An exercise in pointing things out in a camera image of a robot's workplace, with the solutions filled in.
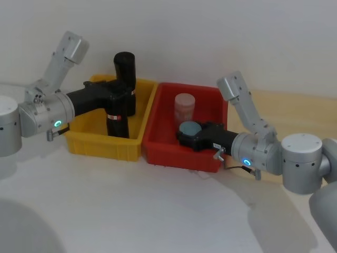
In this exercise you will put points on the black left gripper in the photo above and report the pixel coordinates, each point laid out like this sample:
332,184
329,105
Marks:
97,95

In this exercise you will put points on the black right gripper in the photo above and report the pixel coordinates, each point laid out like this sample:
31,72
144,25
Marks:
216,137

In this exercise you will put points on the grey round lid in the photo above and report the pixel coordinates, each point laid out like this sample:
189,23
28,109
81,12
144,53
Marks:
190,128

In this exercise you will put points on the black cylinder bottle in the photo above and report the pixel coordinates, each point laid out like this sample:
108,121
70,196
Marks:
124,66

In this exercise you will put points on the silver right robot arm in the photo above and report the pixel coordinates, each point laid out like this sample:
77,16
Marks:
300,163

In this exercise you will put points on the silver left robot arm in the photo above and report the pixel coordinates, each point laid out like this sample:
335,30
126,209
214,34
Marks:
39,116

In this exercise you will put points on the clear plastic jar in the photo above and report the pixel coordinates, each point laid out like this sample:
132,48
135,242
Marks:
185,108

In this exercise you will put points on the red plastic bin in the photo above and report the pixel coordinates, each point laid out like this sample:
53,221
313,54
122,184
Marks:
160,147

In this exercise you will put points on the yellow plastic bin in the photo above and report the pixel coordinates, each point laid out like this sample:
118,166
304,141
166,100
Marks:
89,142

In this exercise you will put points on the white table cloth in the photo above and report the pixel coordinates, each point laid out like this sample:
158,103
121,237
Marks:
131,208

